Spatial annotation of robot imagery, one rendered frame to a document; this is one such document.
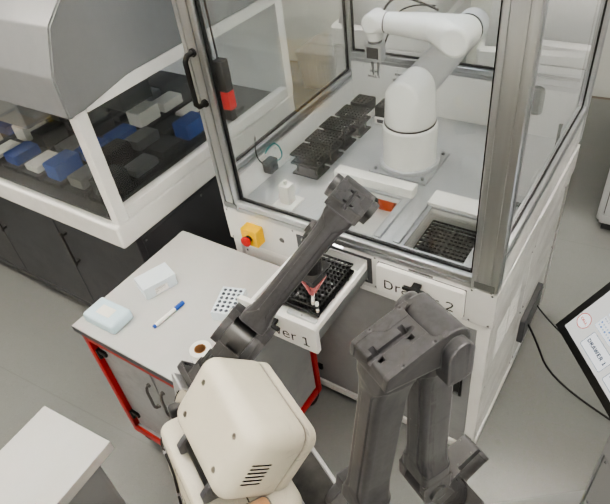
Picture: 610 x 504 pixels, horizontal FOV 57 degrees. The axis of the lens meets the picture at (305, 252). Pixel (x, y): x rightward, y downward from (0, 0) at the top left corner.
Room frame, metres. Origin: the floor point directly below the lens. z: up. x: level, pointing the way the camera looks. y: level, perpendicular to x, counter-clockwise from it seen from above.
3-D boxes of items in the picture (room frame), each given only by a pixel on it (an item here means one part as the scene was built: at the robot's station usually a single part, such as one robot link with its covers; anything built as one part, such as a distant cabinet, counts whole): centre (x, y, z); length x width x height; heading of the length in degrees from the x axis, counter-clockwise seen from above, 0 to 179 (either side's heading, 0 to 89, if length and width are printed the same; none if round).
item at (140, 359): (1.44, 0.42, 0.38); 0.62 x 0.58 x 0.76; 51
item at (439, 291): (1.23, -0.33, 0.87); 0.29 x 0.02 x 0.11; 51
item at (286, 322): (1.17, 0.11, 0.87); 0.29 x 0.02 x 0.11; 51
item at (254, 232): (1.62, 0.18, 0.88); 0.07 x 0.05 x 0.07; 51
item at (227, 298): (1.38, 0.28, 0.78); 0.12 x 0.08 x 0.04; 160
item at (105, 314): (1.41, 0.71, 0.78); 0.15 x 0.10 x 0.04; 52
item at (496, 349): (1.77, -0.43, 0.40); 1.03 x 0.95 x 0.80; 51
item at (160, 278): (1.55, 0.55, 0.79); 0.13 x 0.09 x 0.05; 122
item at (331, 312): (1.34, -0.02, 0.86); 0.40 x 0.26 x 0.06; 141
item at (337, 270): (1.33, -0.01, 0.87); 0.22 x 0.18 x 0.06; 141
